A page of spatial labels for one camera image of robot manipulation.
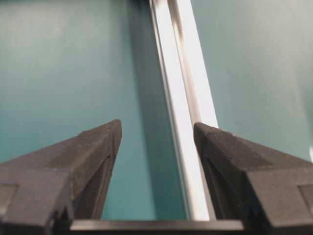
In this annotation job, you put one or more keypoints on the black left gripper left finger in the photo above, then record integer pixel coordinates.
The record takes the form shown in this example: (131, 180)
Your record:
(60, 182)

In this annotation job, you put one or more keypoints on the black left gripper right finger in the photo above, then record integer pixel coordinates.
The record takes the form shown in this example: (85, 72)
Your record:
(269, 191)

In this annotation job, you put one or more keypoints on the square aluminium extrusion frame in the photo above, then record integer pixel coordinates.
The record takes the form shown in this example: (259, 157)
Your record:
(188, 96)

